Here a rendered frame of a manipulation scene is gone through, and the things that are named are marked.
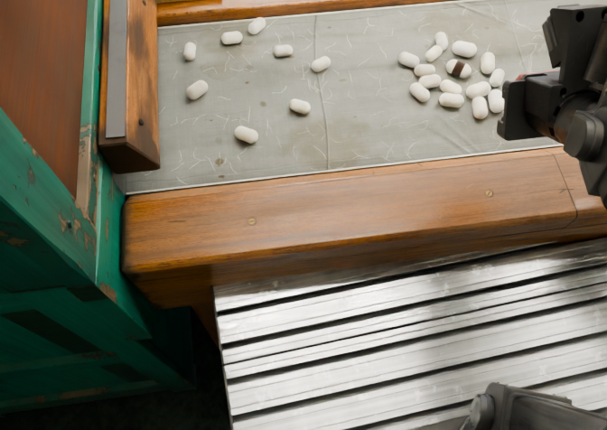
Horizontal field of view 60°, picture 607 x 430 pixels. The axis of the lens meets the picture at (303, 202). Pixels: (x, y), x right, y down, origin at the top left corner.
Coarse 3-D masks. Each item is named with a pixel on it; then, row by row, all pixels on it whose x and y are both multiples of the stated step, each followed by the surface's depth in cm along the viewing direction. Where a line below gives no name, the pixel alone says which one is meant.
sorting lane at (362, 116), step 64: (512, 0) 89; (576, 0) 89; (192, 64) 81; (256, 64) 82; (384, 64) 82; (512, 64) 83; (192, 128) 76; (256, 128) 76; (320, 128) 77; (384, 128) 77; (448, 128) 77; (128, 192) 71
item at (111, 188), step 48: (48, 288) 55; (96, 288) 56; (0, 336) 72; (48, 336) 76; (96, 336) 74; (144, 336) 77; (0, 384) 100; (48, 384) 106; (96, 384) 113; (144, 384) 118; (192, 384) 125
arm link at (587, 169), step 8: (600, 112) 43; (600, 152) 42; (592, 160) 43; (600, 160) 41; (584, 168) 44; (592, 168) 43; (600, 168) 41; (584, 176) 44; (592, 176) 42; (600, 176) 41; (592, 184) 42; (600, 184) 41; (592, 192) 42; (600, 192) 41
